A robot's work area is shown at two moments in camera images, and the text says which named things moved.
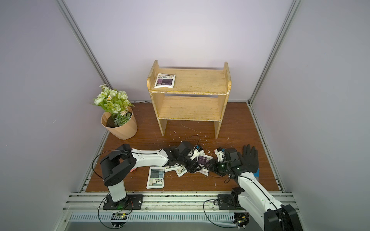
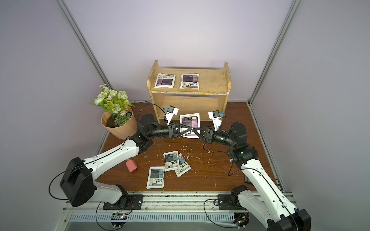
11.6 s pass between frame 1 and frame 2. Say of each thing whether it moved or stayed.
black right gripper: moved
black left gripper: moved
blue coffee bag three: stayed
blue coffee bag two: stayed
